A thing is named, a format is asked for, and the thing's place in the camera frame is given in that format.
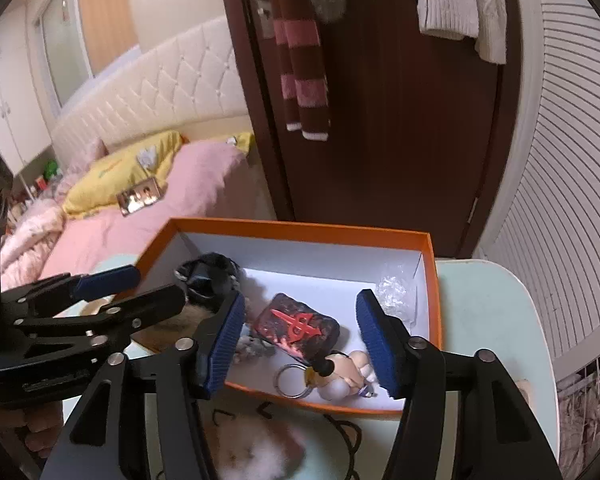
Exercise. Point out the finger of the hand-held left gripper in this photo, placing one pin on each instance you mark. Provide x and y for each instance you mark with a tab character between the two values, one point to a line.
105	280
130	315

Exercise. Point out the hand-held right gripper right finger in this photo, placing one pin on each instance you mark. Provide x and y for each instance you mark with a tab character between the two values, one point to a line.
380	345

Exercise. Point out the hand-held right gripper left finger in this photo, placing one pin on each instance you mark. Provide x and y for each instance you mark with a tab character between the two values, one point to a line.
227	340

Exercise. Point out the clear plastic bag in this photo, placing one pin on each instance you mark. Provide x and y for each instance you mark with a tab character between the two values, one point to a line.
397	290

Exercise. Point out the dark red card box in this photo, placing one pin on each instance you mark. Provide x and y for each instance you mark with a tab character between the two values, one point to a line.
290	330

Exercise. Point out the orange cardboard box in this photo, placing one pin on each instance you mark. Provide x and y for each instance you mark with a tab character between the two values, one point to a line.
320	265

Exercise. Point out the tan and white plush toy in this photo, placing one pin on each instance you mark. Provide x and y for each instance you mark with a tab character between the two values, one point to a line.
255	450

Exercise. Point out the person's left hand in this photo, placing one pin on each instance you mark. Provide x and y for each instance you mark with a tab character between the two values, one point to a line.
42	430

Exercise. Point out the small grey plush charm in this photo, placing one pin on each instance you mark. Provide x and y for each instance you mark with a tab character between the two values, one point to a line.
255	347

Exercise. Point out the pale floral quilt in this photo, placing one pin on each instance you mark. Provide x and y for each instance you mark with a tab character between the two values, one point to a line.
30	240

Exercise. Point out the green toy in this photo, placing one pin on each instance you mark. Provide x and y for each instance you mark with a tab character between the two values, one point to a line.
52	170

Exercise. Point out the large yellow pillow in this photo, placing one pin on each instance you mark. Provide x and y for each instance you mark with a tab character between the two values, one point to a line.
105	175

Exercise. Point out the white wardrobe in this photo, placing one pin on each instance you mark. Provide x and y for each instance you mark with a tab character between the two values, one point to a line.
10	110

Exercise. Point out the small yellow pillow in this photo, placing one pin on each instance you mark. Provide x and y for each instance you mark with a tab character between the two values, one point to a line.
244	142

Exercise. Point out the dark brown door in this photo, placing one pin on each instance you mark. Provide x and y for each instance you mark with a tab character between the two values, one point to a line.
395	135

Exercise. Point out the cream tufted bed headboard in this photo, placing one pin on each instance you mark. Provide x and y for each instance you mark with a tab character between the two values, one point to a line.
170	75

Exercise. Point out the pale crumpled cloth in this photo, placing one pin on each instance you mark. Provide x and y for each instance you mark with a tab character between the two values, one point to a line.
590	420

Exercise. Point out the pink and brown striped scarf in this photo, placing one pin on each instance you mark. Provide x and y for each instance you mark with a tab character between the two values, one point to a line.
305	90

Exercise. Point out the white louvered shutter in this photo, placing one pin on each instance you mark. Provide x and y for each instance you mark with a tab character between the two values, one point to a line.
570	160

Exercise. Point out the white knit sweater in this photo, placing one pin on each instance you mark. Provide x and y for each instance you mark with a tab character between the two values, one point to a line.
445	5

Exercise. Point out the small photo frame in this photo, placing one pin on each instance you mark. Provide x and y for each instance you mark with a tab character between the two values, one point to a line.
139	197

